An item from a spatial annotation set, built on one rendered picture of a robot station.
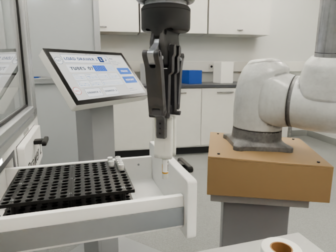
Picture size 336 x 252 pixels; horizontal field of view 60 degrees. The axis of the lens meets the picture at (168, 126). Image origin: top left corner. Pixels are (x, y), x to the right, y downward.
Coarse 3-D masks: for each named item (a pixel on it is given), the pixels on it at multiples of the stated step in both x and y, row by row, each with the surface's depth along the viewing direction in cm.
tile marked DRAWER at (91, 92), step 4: (84, 88) 131; (88, 88) 132; (92, 88) 134; (96, 88) 136; (88, 92) 131; (92, 92) 133; (96, 92) 135; (100, 92) 137; (88, 96) 129; (92, 96) 131
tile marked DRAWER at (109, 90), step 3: (102, 87) 140; (105, 87) 141; (108, 87) 143; (111, 87) 144; (114, 87) 146; (105, 90) 140; (108, 90) 141; (111, 90) 143; (114, 90) 145; (117, 90) 146; (105, 93) 139; (108, 93) 140; (111, 93) 142; (114, 93) 143; (117, 93) 145
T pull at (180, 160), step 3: (177, 159) 67; (180, 159) 66; (183, 159) 66; (180, 162) 64; (183, 162) 64; (186, 162) 64; (183, 165) 63; (186, 165) 62; (189, 165) 62; (186, 168) 62; (189, 168) 61; (192, 168) 61; (189, 171) 61; (192, 171) 61
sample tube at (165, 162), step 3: (162, 159) 49; (165, 159) 48; (162, 162) 49; (165, 162) 48; (162, 165) 49; (165, 165) 49; (162, 168) 49; (165, 168) 49; (162, 171) 49; (165, 171) 49; (162, 174) 49; (165, 174) 49; (162, 177) 49; (165, 177) 49
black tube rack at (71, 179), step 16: (16, 176) 59; (32, 176) 59; (48, 176) 59; (64, 176) 59; (80, 176) 59; (96, 176) 59; (112, 176) 60; (16, 192) 51; (32, 192) 52; (48, 192) 51; (64, 192) 52; (80, 192) 51; (96, 192) 52; (112, 192) 52; (0, 208) 47; (16, 208) 52; (32, 208) 52; (48, 208) 52
